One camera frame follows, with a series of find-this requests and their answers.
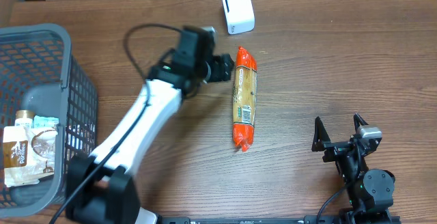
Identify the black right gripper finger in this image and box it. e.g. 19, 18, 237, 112
311, 116, 331, 151
353, 113, 367, 130

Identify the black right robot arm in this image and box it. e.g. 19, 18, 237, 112
311, 113, 401, 223

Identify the white Pantene tube gold cap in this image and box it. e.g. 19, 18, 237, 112
14, 110, 35, 128

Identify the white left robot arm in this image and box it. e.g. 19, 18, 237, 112
58, 23, 234, 224

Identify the white barcode scanner stand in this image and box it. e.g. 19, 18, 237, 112
222, 0, 255, 35

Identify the beige dried fruit pouch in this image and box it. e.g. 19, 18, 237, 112
3, 126, 57, 187

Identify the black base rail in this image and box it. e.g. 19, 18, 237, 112
156, 215, 402, 224

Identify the teal snack packet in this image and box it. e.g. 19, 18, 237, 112
33, 115, 59, 128

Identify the grey plastic shopping basket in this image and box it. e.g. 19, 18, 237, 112
1, 23, 98, 219

